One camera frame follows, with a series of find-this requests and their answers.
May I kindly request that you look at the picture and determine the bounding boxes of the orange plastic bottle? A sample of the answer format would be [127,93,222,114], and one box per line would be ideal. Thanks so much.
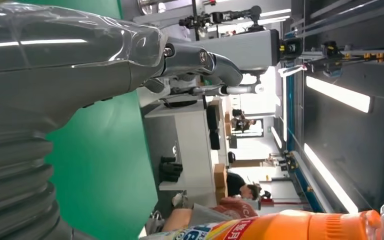
[140,185,384,240]

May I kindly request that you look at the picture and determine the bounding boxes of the green table mat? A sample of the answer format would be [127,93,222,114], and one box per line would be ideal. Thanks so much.
[23,0,160,240]

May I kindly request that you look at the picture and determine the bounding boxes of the white workbench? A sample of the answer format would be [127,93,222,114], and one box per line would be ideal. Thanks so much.
[143,100,218,208]

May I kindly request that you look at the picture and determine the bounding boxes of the person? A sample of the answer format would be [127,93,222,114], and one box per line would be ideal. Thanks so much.
[231,117,257,133]
[161,202,234,233]
[226,172,263,201]
[211,197,261,220]

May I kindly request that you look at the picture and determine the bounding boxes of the brown cardboard box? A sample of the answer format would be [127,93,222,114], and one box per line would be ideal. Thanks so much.
[213,163,229,188]

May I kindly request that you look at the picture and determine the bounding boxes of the black overhead gantry trolley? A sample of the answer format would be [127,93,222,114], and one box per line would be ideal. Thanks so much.
[302,40,384,78]

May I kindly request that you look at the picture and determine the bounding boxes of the white ceiling light strip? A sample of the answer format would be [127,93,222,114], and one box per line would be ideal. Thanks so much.
[306,76,373,114]
[303,143,359,215]

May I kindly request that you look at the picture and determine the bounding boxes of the black camera rig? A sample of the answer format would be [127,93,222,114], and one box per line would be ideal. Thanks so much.
[178,4,263,34]

